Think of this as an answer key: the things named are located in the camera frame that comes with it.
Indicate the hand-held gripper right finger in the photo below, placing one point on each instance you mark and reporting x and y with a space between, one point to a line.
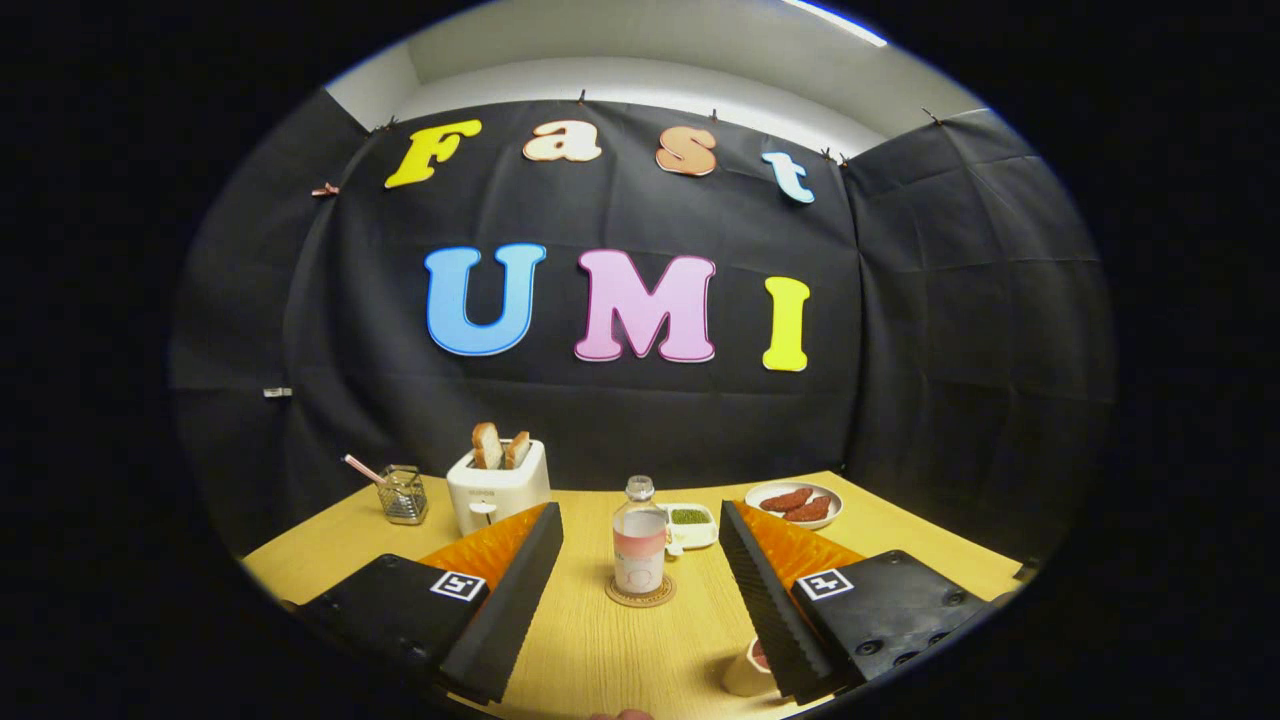
770 610

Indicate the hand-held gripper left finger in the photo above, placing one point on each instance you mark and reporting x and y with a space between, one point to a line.
505 620

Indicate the round cork coaster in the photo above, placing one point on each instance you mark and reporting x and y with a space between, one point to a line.
640 600

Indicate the clear juice bottle pink label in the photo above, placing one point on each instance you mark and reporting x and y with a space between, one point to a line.
639 555

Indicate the wooden table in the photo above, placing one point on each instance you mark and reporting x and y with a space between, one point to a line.
600 650

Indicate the red sausage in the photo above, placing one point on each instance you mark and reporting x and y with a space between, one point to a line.
808 510
785 499

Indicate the white round plate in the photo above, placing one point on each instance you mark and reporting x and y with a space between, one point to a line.
835 510

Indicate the white divided grain tray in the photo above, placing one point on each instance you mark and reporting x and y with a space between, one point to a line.
690 520

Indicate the white toaster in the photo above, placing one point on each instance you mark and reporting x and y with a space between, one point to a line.
495 495

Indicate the metal mesh holder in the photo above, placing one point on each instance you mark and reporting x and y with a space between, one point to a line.
403 497

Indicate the toast slice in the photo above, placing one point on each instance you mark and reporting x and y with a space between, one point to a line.
487 446
517 450

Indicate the pink straw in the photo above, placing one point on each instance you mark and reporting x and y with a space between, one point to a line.
362 468

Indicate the black backdrop cloth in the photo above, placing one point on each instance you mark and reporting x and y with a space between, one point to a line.
380 400

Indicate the pink cloth clip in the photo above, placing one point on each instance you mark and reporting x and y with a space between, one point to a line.
325 189

